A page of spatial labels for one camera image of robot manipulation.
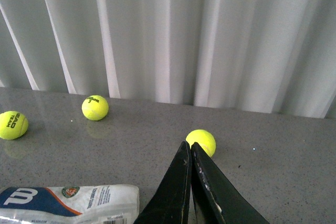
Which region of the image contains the plain yellow tennis ball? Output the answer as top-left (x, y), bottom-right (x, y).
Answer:
top-left (185, 129), bottom-right (216, 157)

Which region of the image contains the clear Wilson tennis ball can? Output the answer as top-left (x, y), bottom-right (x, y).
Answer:
top-left (1, 184), bottom-right (139, 223)

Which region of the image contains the Head Team tennis ball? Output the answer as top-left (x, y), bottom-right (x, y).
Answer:
top-left (1, 111), bottom-right (28, 140)

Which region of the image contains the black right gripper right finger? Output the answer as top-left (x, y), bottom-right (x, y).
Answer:
top-left (191, 143), bottom-right (269, 223)

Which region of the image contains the white pleated curtain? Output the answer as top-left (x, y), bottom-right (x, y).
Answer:
top-left (1, 0), bottom-right (335, 118)

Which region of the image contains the Wilson 3 tennis ball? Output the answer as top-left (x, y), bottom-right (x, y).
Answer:
top-left (81, 95), bottom-right (109, 121)

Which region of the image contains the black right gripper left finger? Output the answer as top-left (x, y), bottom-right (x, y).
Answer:
top-left (134, 141), bottom-right (192, 224)

